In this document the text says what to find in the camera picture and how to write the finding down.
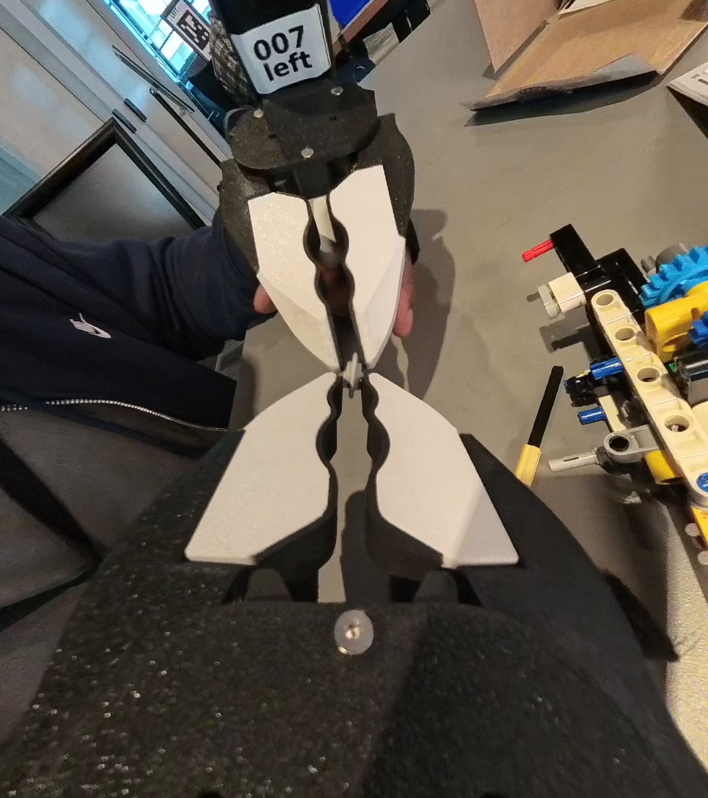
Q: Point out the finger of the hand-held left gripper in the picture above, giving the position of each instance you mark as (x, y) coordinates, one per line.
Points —
(285, 262)
(376, 249)

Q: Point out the grey lego axle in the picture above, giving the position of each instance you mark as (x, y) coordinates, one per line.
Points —
(329, 249)

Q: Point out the lego technic model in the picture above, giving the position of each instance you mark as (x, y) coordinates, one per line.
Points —
(653, 386)

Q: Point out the flat brown cardboard box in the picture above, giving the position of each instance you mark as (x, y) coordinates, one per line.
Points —
(578, 50)

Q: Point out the black white marker sign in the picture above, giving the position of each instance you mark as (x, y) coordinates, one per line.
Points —
(189, 28)

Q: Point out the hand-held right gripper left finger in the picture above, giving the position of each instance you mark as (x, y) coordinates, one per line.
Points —
(267, 486)

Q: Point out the person's left hand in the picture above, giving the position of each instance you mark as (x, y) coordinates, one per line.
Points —
(407, 305)

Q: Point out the black lego axle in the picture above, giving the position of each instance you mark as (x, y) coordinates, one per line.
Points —
(544, 405)

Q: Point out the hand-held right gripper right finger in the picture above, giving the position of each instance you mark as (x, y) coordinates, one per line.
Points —
(435, 486)

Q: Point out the grey lego wheel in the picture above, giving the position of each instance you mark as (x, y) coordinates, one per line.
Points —
(354, 373)

